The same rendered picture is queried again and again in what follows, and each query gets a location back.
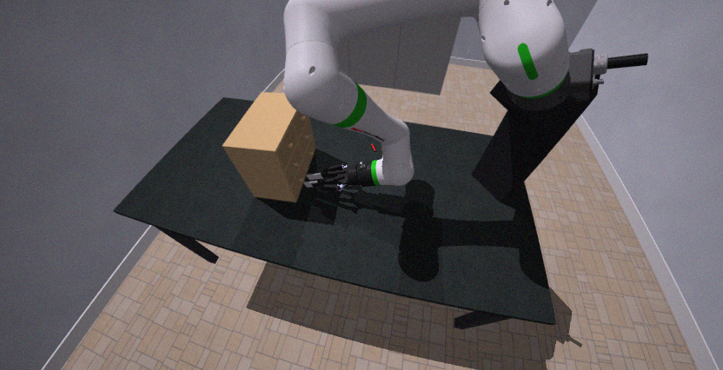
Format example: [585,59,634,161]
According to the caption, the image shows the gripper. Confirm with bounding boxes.
[304,162,360,193]

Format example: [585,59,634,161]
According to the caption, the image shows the small brown chest of drawers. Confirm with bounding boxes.
[222,92,302,202]

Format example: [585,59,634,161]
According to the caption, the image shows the wooden drawer front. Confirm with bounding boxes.
[285,143,302,186]
[298,119,312,156]
[303,136,315,171]
[276,123,297,169]
[291,161,306,200]
[293,111,308,139]

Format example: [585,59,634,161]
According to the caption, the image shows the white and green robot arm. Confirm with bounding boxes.
[283,0,648,187]

